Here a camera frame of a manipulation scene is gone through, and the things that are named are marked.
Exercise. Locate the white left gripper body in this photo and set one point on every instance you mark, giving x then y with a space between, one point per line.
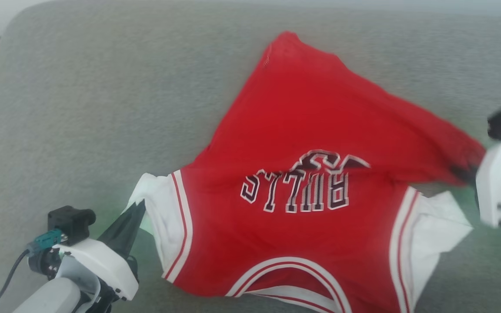
107 265

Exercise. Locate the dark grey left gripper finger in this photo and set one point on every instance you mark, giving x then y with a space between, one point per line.
118 232
134 230

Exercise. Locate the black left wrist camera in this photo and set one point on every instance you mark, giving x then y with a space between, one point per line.
72 221

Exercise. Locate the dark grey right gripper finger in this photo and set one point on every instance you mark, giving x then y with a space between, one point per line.
465 174

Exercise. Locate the red Bulls basketball jersey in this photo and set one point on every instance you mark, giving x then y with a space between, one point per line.
320 121

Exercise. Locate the grey fabric sofa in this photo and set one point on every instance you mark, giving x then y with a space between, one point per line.
102 108

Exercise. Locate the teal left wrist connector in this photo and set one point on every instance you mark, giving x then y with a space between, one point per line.
48 240

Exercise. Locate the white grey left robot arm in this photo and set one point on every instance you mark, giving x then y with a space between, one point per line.
50 300

